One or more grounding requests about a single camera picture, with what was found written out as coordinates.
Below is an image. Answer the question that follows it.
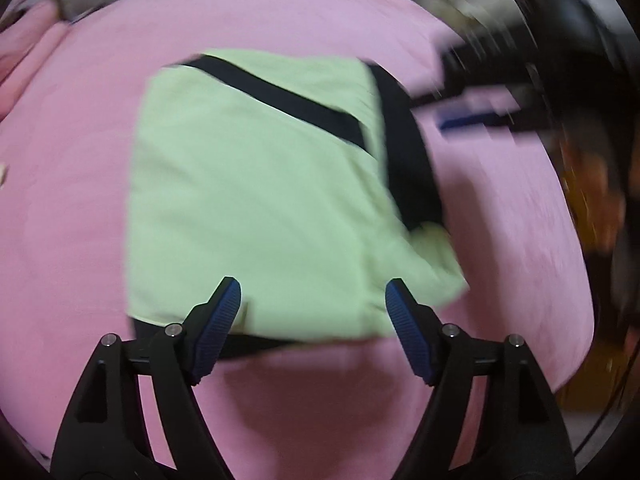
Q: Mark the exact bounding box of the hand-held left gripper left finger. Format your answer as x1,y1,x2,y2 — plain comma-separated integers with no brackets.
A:
50,276,243,480

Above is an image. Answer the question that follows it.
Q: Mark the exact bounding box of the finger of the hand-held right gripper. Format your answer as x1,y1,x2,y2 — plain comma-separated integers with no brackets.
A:
437,102,553,137
439,46,540,100

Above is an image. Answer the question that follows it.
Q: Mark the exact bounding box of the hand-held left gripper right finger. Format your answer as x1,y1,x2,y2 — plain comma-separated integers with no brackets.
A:
384,278,576,480

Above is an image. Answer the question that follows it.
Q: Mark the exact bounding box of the light green black hooded jacket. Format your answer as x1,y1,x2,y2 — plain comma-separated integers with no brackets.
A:
122,49,471,362

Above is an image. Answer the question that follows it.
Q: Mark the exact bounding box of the pink bed sheet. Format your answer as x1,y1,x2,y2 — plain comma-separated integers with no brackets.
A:
0,0,601,480

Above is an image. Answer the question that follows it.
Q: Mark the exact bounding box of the yellow wooden cabinet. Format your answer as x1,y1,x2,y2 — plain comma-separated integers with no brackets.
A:
555,130,632,257

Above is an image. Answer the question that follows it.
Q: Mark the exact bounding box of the pink folded blanket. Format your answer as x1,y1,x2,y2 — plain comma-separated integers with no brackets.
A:
0,0,63,123

